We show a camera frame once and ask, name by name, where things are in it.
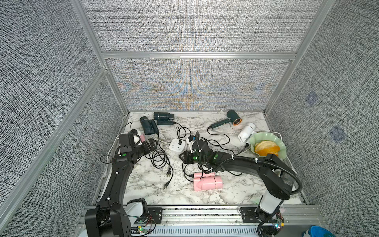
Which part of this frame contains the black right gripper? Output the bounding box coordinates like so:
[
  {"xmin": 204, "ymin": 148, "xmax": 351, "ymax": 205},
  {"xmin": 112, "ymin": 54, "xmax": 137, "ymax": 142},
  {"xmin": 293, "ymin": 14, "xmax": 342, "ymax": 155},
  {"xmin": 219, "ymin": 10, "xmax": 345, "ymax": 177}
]
[{"xmin": 176, "ymin": 150, "xmax": 208, "ymax": 166}]

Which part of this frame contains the black cable of green dryer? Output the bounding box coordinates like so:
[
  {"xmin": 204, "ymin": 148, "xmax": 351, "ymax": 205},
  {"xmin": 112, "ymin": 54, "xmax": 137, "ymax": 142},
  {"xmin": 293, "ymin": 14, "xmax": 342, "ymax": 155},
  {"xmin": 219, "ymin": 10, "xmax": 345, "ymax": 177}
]
[{"xmin": 207, "ymin": 127, "xmax": 237, "ymax": 156}]

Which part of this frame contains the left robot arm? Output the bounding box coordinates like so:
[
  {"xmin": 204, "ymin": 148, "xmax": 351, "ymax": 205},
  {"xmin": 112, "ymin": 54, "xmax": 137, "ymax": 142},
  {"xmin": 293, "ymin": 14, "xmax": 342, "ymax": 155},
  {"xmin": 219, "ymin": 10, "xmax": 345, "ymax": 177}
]
[{"xmin": 84, "ymin": 138, "xmax": 162, "ymax": 237}]

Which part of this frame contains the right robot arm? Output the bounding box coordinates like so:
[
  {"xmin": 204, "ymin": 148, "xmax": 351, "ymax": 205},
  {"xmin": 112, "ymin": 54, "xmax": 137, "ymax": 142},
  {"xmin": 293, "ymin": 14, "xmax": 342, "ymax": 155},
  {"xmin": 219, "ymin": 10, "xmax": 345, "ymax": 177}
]
[{"xmin": 179, "ymin": 151, "xmax": 303, "ymax": 220}]

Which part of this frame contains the pink hair dryer left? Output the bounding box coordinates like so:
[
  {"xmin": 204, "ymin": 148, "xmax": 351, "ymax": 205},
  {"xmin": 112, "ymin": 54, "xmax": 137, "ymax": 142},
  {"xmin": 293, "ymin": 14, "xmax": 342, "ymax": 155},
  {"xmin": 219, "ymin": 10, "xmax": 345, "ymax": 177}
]
[{"xmin": 140, "ymin": 134, "xmax": 146, "ymax": 145}]

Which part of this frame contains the dark green hair dryer left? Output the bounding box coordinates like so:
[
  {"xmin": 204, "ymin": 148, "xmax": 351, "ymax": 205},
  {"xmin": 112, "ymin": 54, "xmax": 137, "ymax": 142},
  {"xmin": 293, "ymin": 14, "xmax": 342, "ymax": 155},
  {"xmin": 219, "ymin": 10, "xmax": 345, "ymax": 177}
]
[{"xmin": 139, "ymin": 116, "xmax": 159, "ymax": 135}]

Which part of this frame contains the dark green hair dryer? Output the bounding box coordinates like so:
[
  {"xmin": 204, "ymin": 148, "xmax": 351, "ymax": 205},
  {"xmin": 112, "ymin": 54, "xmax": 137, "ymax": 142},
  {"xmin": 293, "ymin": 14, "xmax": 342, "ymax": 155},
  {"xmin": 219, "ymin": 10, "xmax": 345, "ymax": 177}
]
[
  {"xmin": 153, "ymin": 112, "xmax": 175, "ymax": 125},
  {"xmin": 139, "ymin": 116, "xmax": 159, "ymax": 135}
]

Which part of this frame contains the pink folded hair dryer front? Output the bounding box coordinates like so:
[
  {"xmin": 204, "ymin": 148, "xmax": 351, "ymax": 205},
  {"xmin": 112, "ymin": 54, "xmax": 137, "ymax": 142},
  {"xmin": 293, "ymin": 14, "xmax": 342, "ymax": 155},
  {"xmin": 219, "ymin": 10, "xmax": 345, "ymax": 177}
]
[{"xmin": 193, "ymin": 172, "xmax": 223, "ymax": 192}]

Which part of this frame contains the left white power strip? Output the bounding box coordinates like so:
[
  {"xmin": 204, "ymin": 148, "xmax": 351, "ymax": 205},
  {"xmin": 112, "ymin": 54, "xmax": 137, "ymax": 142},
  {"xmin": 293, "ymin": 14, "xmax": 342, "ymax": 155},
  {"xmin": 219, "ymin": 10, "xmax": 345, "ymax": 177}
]
[{"xmin": 169, "ymin": 138, "xmax": 186, "ymax": 154}]

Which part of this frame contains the dark green hair dryer back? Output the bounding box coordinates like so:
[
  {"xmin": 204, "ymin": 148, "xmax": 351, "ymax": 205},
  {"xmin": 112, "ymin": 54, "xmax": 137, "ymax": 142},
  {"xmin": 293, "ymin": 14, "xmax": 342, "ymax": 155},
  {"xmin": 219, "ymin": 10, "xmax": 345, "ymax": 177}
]
[{"xmin": 153, "ymin": 112, "xmax": 175, "ymax": 125}]

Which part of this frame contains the white hair dryer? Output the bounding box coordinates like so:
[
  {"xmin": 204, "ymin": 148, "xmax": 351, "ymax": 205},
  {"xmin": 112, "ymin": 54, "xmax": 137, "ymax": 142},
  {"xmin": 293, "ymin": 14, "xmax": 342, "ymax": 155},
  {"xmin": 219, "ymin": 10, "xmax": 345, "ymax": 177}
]
[{"xmin": 237, "ymin": 123, "xmax": 256, "ymax": 144}]

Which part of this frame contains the green hair dryer orange nozzle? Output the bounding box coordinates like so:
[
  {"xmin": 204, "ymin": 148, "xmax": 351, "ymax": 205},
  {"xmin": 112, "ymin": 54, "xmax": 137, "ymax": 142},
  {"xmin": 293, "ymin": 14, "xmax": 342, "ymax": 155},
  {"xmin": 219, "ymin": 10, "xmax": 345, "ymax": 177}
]
[{"xmin": 208, "ymin": 110, "xmax": 242, "ymax": 129}]

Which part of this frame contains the light green scalloped plate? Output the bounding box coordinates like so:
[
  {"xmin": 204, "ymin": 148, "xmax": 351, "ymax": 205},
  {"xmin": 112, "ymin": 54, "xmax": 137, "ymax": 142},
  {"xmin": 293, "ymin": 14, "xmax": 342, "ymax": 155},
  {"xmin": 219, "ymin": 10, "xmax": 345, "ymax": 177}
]
[{"xmin": 247, "ymin": 132, "xmax": 287, "ymax": 161}]

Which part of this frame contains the bread roll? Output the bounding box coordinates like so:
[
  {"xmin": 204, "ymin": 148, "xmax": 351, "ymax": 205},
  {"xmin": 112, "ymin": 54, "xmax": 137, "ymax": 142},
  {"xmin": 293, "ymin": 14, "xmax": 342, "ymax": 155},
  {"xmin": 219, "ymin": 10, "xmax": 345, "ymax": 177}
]
[{"xmin": 254, "ymin": 141, "xmax": 280, "ymax": 157}]

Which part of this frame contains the blue round object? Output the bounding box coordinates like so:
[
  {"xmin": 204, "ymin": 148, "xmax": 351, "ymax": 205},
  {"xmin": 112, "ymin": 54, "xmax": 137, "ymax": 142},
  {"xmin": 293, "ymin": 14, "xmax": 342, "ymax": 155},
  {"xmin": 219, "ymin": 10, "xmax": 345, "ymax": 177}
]
[{"xmin": 302, "ymin": 226, "xmax": 335, "ymax": 237}]

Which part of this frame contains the black coiled cable with plug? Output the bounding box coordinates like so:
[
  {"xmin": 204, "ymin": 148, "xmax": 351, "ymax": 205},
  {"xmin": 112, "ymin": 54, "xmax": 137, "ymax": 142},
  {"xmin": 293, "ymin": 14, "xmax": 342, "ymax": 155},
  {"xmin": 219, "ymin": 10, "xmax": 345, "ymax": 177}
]
[{"xmin": 144, "ymin": 134, "xmax": 174, "ymax": 190}]

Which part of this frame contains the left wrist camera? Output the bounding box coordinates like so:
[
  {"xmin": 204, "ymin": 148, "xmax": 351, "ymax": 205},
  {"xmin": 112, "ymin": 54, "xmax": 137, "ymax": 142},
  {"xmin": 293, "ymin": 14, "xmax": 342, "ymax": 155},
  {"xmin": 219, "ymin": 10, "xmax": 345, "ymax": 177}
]
[{"xmin": 119, "ymin": 129, "xmax": 141, "ymax": 149}]

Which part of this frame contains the black cable of pink dryer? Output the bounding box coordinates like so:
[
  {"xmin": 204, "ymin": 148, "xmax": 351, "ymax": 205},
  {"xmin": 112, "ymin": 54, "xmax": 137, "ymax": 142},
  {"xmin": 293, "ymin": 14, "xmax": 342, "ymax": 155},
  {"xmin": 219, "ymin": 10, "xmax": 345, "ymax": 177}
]
[{"xmin": 181, "ymin": 153, "xmax": 205, "ymax": 182}]

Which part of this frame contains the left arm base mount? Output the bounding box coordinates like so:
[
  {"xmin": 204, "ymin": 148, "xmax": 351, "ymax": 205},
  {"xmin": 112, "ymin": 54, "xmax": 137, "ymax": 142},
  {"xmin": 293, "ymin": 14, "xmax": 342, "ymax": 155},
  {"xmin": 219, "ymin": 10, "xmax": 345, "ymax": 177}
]
[{"xmin": 124, "ymin": 198, "xmax": 163, "ymax": 224}]

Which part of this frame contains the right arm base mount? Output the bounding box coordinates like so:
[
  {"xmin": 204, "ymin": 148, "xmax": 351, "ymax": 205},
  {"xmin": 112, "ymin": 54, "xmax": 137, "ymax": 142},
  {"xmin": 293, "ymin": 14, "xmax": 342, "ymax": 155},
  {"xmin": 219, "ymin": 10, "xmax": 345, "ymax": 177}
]
[{"xmin": 239, "ymin": 205, "xmax": 284, "ymax": 237}]

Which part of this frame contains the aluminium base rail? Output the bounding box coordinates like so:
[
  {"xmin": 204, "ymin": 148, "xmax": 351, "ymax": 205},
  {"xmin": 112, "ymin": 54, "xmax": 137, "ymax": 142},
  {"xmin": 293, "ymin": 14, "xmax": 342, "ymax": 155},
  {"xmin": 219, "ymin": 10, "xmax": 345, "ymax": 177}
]
[{"xmin": 73, "ymin": 204, "xmax": 323, "ymax": 237}]

